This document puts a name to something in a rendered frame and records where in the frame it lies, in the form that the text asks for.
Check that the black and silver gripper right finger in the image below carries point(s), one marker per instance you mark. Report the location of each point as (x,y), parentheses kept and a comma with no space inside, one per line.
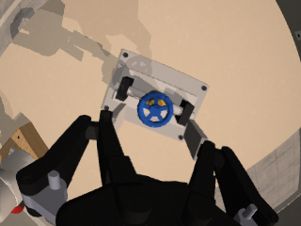
(241,198)

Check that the valve with blue handwheel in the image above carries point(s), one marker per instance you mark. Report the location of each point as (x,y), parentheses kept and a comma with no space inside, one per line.
(129,90)

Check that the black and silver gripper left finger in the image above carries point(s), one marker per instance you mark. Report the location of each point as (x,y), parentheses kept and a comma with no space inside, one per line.
(43,183)

